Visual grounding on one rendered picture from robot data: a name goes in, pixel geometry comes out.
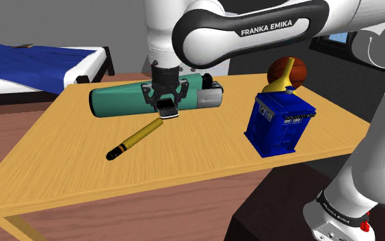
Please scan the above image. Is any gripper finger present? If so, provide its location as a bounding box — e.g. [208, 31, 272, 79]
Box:
[173, 77, 190, 105]
[140, 81, 160, 113]

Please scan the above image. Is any black and silver phone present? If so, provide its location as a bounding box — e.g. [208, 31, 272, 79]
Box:
[156, 99, 181, 120]

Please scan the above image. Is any teal lighter with silver cap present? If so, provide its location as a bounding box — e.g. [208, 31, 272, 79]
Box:
[88, 73, 225, 118]

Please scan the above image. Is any yellow marker with black tip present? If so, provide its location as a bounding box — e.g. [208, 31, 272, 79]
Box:
[105, 117, 164, 162]

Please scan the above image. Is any yellow funnel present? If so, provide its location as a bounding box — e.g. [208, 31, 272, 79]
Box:
[261, 57, 297, 94]

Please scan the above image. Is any blue police box figure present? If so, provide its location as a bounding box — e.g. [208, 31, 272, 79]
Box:
[243, 86, 317, 159]

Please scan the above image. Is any light wooden table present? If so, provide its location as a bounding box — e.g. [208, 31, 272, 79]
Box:
[0, 72, 371, 241]

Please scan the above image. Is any orange basketball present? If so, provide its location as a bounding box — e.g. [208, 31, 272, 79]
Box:
[266, 56, 308, 90]

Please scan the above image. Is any bed with blue blanket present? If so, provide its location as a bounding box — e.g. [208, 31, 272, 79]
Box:
[0, 42, 116, 108]

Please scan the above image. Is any dark robot stand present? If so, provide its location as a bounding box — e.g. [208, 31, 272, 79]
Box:
[224, 162, 385, 241]

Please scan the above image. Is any dark framed window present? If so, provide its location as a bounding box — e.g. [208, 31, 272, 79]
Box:
[308, 31, 385, 72]

